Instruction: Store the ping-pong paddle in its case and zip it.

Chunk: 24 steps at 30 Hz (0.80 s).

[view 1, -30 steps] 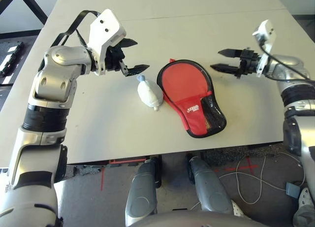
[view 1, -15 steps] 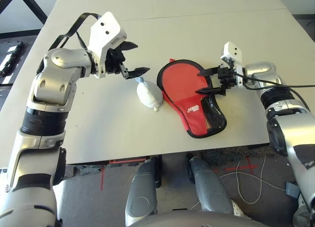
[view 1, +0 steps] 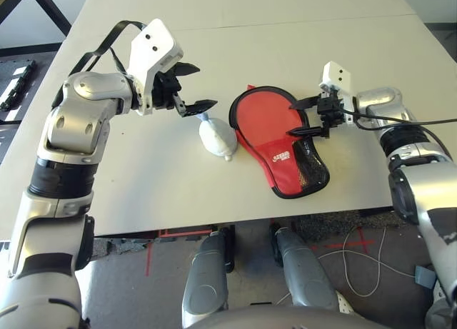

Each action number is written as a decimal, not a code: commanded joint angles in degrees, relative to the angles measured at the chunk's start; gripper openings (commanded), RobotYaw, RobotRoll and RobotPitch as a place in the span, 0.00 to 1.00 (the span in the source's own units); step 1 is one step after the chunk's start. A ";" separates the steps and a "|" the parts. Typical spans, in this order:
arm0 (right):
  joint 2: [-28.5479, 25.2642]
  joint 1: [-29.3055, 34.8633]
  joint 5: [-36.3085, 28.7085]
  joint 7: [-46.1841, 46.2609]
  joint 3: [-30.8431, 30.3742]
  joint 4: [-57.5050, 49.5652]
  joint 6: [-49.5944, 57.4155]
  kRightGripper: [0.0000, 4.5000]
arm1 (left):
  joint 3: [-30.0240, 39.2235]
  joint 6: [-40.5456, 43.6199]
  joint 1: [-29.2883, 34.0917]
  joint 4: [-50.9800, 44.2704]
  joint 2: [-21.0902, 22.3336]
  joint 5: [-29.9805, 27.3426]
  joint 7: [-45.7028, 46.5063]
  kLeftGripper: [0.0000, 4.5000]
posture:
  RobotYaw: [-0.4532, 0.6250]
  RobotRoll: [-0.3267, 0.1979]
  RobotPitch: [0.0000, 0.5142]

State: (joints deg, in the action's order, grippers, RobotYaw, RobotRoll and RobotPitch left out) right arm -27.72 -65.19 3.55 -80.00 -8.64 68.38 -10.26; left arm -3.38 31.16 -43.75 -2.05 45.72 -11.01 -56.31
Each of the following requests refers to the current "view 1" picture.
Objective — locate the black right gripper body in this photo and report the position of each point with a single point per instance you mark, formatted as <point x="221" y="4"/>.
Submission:
<point x="332" y="109"/>

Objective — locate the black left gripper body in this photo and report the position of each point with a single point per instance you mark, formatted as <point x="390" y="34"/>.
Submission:
<point x="166" y="90"/>

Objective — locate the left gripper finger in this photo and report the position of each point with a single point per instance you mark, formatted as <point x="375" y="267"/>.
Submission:
<point x="198" y="107"/>
<point x="187" y="69"/>

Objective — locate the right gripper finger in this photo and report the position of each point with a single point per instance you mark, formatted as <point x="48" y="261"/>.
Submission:
<point x="303" y="103"/>
<point x="307" y="132"/>

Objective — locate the white stuffed cloth ball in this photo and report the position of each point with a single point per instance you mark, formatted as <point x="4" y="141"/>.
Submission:
<point x="216" y="136"/>

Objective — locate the red black paddle case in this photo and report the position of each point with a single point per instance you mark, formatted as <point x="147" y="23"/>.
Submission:
<point x="282" y="165"/>

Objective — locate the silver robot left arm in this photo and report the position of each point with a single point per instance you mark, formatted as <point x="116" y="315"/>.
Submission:
<point x="71" y="136"/>

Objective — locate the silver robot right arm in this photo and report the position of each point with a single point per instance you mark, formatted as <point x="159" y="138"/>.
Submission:
<point x="410" y="157"/>

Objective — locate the dark speckled foam mat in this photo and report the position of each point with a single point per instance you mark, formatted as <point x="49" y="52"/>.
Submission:
<point x="321" y="222"/>

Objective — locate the red tape cross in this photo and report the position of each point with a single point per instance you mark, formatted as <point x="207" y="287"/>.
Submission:
<point x="357" y="243"/>

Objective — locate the red tape outline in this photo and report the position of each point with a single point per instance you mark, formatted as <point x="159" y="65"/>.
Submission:
<point x="178" y="232"/>

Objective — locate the grey robot right leg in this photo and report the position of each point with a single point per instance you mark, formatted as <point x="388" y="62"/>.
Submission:
<point x="307" y="272"/>

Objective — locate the grey robot leg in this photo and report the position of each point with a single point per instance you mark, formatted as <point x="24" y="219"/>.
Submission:
<point x="207" y="272"/>
<point x="307" y="272"/>

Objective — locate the grey speckled foam mat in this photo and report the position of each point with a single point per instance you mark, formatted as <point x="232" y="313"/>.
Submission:
<point x="118" y="244"/>

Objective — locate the grey robot left leg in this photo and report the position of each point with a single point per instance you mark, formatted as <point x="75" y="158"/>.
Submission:
<point x="207" y="272"/>

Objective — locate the white perforated clog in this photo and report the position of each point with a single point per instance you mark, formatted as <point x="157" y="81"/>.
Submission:
<point x="345" y="303"/>
<point x="439" y="295"/>

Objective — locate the grey-blue power adapter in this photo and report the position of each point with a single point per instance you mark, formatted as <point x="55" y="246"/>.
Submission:
<point x="424" y="276"/>

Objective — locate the grey robot torso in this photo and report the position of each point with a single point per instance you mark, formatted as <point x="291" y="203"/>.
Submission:
<point x="285" y="318"/>

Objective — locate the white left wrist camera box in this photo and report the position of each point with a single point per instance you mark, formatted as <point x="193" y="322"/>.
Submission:
<point x="153" y="47"/>

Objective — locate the black frame side table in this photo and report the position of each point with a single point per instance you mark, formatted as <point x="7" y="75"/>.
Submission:
<point x="53" y="8"/>

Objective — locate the black upright post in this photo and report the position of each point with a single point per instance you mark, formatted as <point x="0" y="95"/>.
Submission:
<point x="228" y="247"/>

